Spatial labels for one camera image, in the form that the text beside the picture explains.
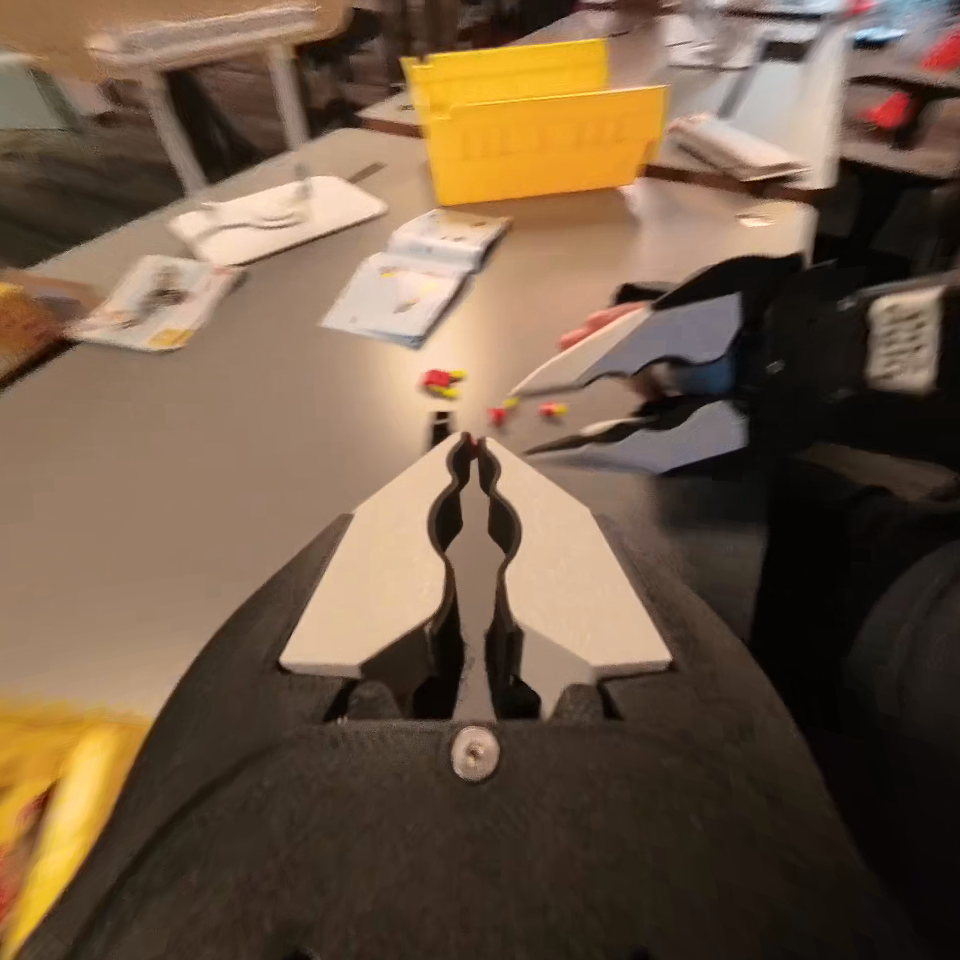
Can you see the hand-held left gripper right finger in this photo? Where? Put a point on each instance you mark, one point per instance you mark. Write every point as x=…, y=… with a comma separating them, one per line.
x=585, y=592

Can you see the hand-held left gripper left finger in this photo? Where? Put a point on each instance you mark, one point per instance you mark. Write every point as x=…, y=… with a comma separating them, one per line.
x=375, y=592

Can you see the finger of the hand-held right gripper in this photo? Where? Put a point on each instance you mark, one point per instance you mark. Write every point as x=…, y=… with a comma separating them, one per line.
x=690, y=442
x=660, y=334

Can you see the red yellow black brick assembly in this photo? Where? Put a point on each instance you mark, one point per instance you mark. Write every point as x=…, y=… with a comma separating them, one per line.
x=442, y=429

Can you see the red plate with yellow wedges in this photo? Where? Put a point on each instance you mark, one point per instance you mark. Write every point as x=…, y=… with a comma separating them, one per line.
x=441, y=381

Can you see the colourful toy set box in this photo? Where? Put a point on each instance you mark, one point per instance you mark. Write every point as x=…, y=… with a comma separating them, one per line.
x=26, y=330

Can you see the person's right hand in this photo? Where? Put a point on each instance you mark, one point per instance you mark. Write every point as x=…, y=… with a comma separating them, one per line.
x=596, y=326

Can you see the red and yellow wedge bricks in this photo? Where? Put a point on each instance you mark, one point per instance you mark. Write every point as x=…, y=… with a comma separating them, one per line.
x=551, y=411

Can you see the red wedge toy brick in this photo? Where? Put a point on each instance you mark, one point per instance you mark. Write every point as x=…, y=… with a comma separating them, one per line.
x=495, y=418

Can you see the open instruction booklet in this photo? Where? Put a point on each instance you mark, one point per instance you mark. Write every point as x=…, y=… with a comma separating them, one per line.
x=405, y=292

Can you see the closed instruction booklet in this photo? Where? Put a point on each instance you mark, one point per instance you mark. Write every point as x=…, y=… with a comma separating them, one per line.
x=157, y=300

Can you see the wooden book stand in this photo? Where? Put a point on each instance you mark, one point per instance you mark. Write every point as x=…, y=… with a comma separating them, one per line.
x=270, y=217

